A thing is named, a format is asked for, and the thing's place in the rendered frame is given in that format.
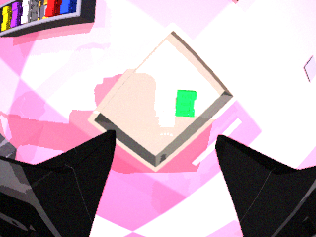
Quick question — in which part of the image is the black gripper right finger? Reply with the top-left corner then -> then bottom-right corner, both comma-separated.
214,134 -> 316,237

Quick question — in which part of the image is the green fuse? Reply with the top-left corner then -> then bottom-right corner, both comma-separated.
163,90 -> 198,118

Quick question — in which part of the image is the red fuse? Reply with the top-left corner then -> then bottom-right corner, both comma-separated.
45,0 -> 62,17

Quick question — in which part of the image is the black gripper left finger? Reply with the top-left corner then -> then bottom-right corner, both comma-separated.
0,129 -> 116,237

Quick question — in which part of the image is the white fuse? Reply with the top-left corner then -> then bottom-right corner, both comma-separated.
21,0 -> 39,24

